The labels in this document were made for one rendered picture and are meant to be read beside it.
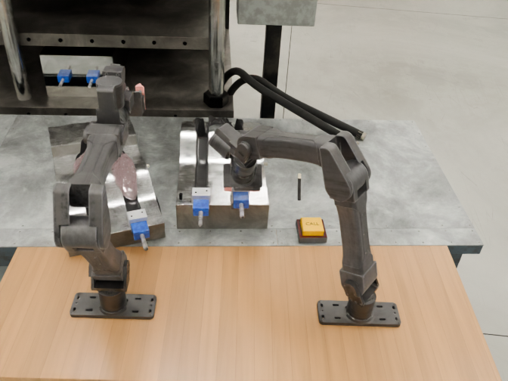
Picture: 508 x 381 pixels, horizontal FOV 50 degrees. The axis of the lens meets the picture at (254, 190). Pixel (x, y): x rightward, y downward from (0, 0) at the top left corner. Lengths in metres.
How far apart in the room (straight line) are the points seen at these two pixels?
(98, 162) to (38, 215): 0.62
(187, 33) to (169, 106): 0.29
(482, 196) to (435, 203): 1.55
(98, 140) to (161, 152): 0.74
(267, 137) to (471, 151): 2.61
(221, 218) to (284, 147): 0.42
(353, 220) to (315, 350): 0.32
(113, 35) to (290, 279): 1.18
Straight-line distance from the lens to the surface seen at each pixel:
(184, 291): 1.42
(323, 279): 1.47
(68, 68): 2.26
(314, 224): 1.57
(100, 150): 1.14
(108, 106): 1.24
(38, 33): 2.24
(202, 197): 1.52
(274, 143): 1.23
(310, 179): 1.80
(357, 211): 1.19
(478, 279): 2.82
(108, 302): 1.35
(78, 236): 1.06
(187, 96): 2.27
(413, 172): 1.93
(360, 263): 1.27
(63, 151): 1.79
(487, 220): 3.19
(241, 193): 1.50
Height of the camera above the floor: 1.86
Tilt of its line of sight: 38 degrees down
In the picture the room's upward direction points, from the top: 4 degrees clockwise
